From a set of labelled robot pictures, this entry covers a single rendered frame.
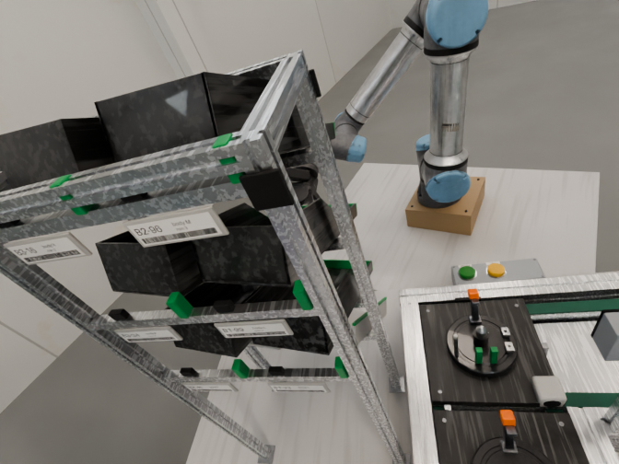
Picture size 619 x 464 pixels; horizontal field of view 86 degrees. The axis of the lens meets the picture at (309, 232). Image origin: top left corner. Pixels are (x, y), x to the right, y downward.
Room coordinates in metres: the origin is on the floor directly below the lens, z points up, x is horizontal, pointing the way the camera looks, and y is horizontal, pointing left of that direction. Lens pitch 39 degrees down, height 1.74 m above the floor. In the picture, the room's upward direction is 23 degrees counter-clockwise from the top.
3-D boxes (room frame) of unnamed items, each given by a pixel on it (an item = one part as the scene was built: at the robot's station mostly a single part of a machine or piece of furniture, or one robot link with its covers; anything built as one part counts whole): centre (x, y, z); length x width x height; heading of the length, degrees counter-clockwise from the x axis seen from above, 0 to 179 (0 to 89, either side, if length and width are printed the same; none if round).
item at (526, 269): (0.50, -0.41, 0.93); 0.21 x 0.07 x 0.06; 67
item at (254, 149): (0.35, 0.13, 1.26); 0.36 x 0.21 x 0.80; 67
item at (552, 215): (0.84, -0.44, 0.84); 0.90 x 0.70 x 0.03; 44
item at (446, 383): (0.33, -0.25, 0.96); 0.24 x 0.24 x 0.02; 67
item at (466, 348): (0.33, -0.25, 0.98); 0.14 x 0.14 x 0.02
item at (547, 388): (0.20, -0.31, 0.97); 0.05 x 0.05 x 0.04; 67
